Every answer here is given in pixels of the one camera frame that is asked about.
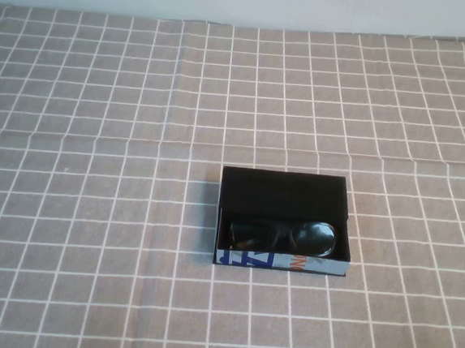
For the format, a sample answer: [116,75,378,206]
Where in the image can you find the black glasses case printed side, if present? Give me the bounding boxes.
[211,164,358,281]

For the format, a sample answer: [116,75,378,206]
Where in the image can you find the black framed glasses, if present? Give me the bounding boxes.
[224,213,340,260]

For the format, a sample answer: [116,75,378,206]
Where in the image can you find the grey white checked tablecloth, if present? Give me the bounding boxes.
[0,0,465,348]

